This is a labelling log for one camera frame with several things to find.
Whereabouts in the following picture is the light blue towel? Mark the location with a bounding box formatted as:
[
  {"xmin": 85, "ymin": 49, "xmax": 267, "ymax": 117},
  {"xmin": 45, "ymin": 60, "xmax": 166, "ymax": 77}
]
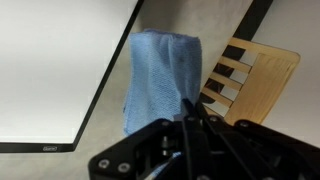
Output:
[{"xmin": 122, "ymin": 28, "xmax": 203, "ymax": 179}]

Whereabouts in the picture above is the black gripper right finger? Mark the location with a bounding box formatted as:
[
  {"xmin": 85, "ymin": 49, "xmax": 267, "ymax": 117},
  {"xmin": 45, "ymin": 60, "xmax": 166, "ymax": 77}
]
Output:
[{"xmin": 196, "ymin": 102, "xmax": 320, "ymax": 180}]

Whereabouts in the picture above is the whiteboard with black frame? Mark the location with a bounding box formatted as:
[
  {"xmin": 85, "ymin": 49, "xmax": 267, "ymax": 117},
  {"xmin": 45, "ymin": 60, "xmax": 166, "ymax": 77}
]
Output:
[{"xmin": 0, "ymin": 0, "xmax": 146, "ymax": 154}]

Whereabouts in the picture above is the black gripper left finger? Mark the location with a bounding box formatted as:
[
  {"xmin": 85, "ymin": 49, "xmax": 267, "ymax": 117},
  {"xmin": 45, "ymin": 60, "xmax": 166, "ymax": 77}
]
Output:
[{"xmin": 88, "ymin": 98, "xmax": 205, "ymax": 180}]

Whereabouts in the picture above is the light wooden chair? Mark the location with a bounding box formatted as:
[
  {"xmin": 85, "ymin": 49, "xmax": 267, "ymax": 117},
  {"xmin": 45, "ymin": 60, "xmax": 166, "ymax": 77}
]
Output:
[{"xmin": 199, "ymin": 36, "xmax": 302, "ymax": 127}]

